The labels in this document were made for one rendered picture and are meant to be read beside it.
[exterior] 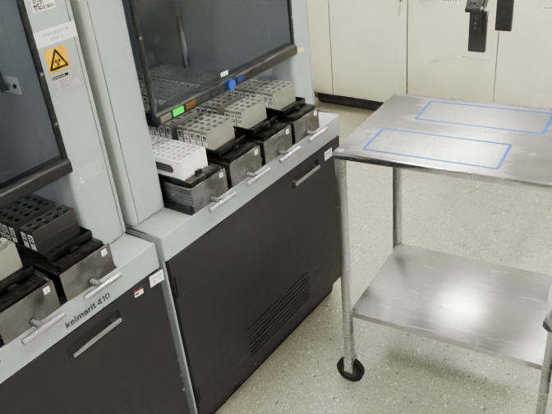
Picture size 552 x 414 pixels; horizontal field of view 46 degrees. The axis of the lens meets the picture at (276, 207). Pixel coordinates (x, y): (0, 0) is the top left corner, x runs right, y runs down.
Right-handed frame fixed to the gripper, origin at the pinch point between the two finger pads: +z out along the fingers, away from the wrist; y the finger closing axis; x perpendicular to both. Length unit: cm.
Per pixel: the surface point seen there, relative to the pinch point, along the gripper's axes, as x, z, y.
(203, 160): 70, 36, -7
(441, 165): 15.7, 37.9, 18.5
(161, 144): 84, 34, -8
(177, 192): 71, 41, -17
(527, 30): 54, 61, 219
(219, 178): 66, 41, -6
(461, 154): 13.9, 37.9, 26.3
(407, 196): 78, 120, 133
